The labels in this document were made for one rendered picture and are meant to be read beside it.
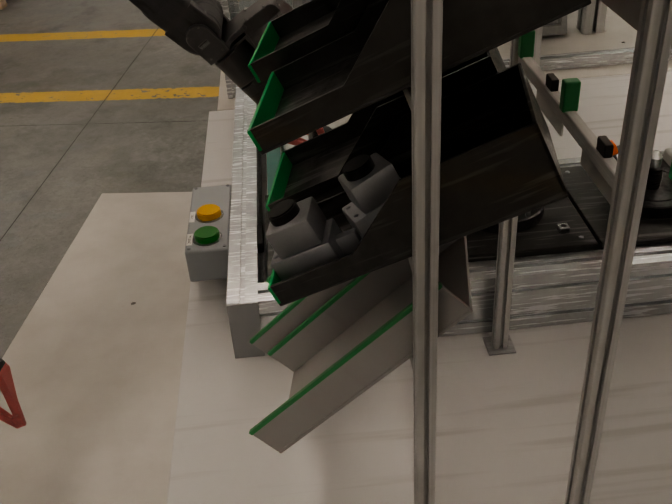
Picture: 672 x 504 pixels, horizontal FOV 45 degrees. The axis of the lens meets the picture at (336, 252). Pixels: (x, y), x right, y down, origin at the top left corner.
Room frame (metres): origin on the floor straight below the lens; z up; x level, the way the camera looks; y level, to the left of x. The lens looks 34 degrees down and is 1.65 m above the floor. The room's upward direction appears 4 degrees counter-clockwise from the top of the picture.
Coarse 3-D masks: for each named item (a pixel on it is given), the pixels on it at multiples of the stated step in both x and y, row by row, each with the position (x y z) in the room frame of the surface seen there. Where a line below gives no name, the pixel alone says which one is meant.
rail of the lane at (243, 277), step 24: (240, 96) 1.66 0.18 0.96; (240, 120) 1.53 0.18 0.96; (240, 144) 1.42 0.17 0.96; (240, 168) 1.32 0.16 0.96; (240, 192) 1.23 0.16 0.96; (240, 216) 1.15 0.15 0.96; (240, 240) 1.08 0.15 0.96; (240, 264) 1.02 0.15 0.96; (240, 288) 0.96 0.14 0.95; (240, 312) 0.91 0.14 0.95; (240, 336) 0.91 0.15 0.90
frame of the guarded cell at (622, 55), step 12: (228, 12) 1.89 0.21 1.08; (624, 48) 1.96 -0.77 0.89; (504, 60) 1.94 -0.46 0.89; (540, 60) 1.93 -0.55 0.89; (552, 60) 1.93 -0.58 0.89; (564, 60) 1.93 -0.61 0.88; (576, 60) 1.93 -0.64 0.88; (588, 60) 1.94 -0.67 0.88; (600, 60) 1.94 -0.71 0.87; (612, 60) 1.94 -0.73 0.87; (624, 60) 1.94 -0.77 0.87; (228, 84) 1.89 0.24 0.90; (228, 96) 1.89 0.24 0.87
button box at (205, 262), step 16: (192, 192) 1.25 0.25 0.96; (208, 192) 1.24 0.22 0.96; (224, 192) 1.24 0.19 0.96; (192, 208) 1.19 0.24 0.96; (224, 208) 1.18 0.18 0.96; (192, 224) 1.14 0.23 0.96; (208, 224) 1.13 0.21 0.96; (224, 224) 1.13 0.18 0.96; (192, 240) 1.08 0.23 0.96; (224, 240) 1.08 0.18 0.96; (192, 256) 1.05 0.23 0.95; (208, 256) 1.06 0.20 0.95; (224, 256) 1.06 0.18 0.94; (192, 272) 1.05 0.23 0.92; (208, 272) 1.05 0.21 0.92; (224, 272) 1.06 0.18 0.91
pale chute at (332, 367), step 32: (448, 256) 0.69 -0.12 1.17; (352, 288) 0.72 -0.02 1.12; (384, 288) 0.71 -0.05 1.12; (448, 288) 0.63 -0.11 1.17; (320, 320) 0.72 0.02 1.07; (352, 320) 0.72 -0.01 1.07; (384, 320) 0.67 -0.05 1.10; (448, 320) 0.58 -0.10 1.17; (288, 352) 0.73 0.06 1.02; (320, 352) 0.72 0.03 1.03; (352, 352) 0.59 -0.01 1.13; (384, 352) 0.59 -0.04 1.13; (320, 384) 0.59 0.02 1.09; (352, 384) 0.59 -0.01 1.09; (288, 416) 0.60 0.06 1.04; (320, 416) 0.60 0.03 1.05
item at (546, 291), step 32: (576, 160) 1.26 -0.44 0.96; (544, 256) 0.97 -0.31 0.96; (576, 256) 0.97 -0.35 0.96; (640, 256) 0.96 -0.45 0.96; (480, 288) 0.93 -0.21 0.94; (512, 288) 0.94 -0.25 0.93; (544, 288) 0.93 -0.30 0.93; (576, 288) 0.93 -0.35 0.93; (640, 288) 0.94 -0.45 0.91; (480, 320) 0.93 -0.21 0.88; (512, 320) 0.93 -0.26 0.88; (544, 320) 0.93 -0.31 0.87; (576, 320) 0.93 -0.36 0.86
